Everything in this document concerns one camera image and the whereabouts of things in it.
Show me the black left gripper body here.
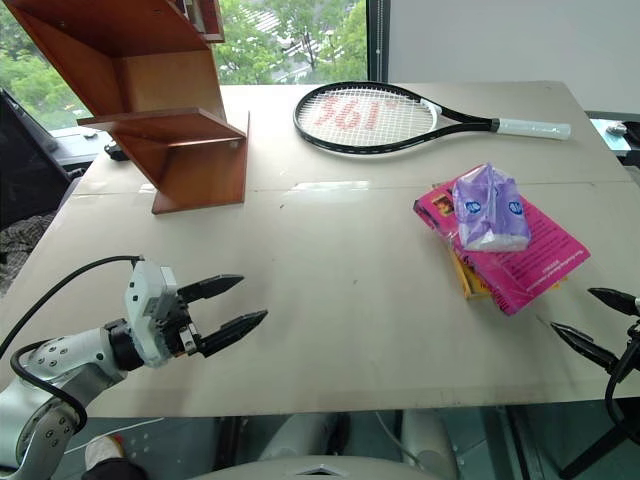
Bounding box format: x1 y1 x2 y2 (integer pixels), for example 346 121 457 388
157 293 206 362

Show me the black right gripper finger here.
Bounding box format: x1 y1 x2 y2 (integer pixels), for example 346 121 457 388
587 286 640 317
549 321 622 374

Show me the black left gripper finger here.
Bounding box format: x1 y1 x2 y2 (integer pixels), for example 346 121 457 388
176 273 245 304
198 309 269 359

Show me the pink book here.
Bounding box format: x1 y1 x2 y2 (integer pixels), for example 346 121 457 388
412 164 593 317

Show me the yellow book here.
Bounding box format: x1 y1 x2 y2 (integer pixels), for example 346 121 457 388
447 244 571 301

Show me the brown wooden shelf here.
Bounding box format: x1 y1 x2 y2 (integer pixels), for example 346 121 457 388
3 0 251 216

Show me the black metal stand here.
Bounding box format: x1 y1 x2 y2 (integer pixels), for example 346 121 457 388
558 399 640 480

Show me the white red shoe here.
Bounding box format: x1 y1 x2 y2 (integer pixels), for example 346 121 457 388
82 433 149 480

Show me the silver robot torso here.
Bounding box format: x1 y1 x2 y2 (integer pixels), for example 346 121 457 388
192 408 462 480

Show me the purple tissue pack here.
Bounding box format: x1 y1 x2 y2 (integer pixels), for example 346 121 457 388
451 162 532 253

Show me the teal side table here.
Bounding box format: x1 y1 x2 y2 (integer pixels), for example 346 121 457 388
588 117 640 157

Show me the grey crumpled cloth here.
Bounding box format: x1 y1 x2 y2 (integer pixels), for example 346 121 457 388
0 213 57 296

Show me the black monitor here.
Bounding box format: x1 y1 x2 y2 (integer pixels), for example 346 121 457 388
0 88 84 232

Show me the black white tennis racket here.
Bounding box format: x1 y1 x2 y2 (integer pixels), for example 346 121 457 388
292 81 573 157

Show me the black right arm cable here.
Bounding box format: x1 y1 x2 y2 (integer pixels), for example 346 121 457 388
603 339 640 447

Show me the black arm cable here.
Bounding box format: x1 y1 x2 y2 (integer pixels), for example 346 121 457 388
603 339 640 447
0 255 146 437

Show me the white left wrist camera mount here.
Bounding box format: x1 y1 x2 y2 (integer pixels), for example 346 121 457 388
123 259 180 369

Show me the thin white cable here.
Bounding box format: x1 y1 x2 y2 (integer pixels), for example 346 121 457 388
63 415 167 455

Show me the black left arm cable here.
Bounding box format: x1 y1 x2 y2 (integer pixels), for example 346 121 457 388
0 255 146 437

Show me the black window frame post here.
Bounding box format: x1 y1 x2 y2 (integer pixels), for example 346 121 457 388
366 0 392 84

